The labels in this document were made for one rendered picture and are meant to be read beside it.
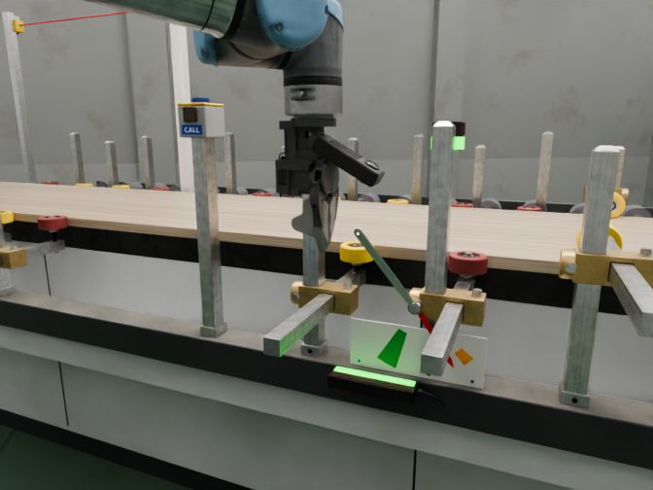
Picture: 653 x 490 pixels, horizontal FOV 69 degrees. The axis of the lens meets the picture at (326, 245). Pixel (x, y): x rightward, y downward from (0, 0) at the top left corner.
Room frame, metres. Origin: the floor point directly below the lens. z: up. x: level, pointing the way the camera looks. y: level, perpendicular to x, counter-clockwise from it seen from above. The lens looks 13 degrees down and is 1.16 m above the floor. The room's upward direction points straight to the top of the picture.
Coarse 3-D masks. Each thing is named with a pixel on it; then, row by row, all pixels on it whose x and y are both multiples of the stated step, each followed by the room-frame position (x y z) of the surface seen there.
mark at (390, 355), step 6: (396, 336) 0.86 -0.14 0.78; (402, 336) 0.86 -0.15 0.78; (390, 342) 0.86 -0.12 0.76; (396, 342) 0.86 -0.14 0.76; (402, 342) 0.86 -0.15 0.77; (384, 348) 0.87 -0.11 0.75; (390, 348) 0.86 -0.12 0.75; (396, 348) 0.86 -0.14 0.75; (384, 354) 0.87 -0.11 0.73; (390, 354) 0.86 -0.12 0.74; (396, 354) 0.86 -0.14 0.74; (384, 360) 0.87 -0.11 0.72; (390, 360) 0.86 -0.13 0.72; (396, 360) 0.86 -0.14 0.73
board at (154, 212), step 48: (0, 192) 2.14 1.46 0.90; (48, 192) 2.14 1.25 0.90; (96, 192) 2.14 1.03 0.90; (144, 192) 2.14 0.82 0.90; (192, 192) 2.14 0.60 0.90; (240, 240) 1.25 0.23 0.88; (288, 240) 1.20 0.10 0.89; (336, 240) 1.16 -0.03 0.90; (384, 240) 1.16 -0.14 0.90; (480, 240) 1.16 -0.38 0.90; (528, 240) 1.16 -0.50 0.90; (624, 240) 1.16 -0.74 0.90
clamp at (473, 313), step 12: (420, 288) 0.88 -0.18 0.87; (432, 300) 0.83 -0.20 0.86; (444, 300) 0.83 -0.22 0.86; (456, 300) 0.82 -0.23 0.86; (468, 300) 0.81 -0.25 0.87; (480, 300) 0.80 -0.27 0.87; (432, 312) 0.83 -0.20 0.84; (468, 312) 0.81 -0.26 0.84; (480, 312) 0.80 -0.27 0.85; (468, 324) 0.81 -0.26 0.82; (480, 324) 0.80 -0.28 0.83
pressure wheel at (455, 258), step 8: (456, 256) 0.98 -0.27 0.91; (464, 256) 0.98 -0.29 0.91; (472, 256) 0.98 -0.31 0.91; (480, 256) 0.98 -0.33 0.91; (448, 264) 0.99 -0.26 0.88; (456, 264) 0.96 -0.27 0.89; (464, 264) 0.95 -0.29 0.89; (472, 264) 0.95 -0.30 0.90; (480, 264) 0.95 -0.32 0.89; (456, 272) 0.96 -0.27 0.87; (464, 272) 0.95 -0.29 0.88; (472, 272) 0.95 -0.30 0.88; (480, 272) 0.95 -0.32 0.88
